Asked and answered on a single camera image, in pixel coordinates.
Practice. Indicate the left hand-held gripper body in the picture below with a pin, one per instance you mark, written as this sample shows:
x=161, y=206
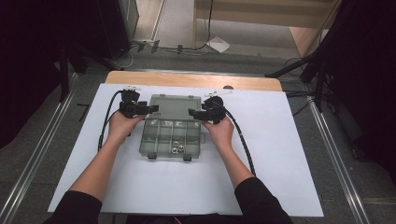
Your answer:
x=129, y=104

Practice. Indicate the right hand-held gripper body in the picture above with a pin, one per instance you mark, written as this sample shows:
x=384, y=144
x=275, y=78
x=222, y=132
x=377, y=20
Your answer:
x=214, y=109

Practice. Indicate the clear grey compartment box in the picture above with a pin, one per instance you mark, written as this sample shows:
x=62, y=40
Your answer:
x=171, y=137

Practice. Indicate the person's right hand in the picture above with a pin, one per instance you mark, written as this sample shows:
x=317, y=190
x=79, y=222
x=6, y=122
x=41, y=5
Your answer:
x=221, y=132

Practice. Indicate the person's left hand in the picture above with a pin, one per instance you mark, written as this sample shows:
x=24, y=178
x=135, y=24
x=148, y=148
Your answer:
x=123, y=127

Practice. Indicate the white table sheet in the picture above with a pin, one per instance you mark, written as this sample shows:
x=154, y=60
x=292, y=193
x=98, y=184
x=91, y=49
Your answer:
x=264, y=140

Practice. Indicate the white paper sheet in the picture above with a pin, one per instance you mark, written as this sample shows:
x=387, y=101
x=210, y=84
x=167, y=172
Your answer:
x=219, y=44

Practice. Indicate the dark cabinet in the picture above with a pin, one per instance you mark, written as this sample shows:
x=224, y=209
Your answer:
x=115, y=28

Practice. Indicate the person's dark clothing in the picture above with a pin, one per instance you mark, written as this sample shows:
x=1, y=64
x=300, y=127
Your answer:
x=186, y=219

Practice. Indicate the light wooden furniture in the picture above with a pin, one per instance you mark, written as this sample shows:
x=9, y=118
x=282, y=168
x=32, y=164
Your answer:
x=264, y=14

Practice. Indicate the black metal stand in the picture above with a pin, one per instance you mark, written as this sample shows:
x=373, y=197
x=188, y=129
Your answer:
x=311, y=53

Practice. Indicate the black metal post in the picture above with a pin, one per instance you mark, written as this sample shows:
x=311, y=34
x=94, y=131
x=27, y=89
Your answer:
x=64, y=74

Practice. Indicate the metal floor rail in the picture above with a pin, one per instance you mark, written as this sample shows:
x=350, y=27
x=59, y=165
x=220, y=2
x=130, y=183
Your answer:
x=40, y=149
x=336, y=158

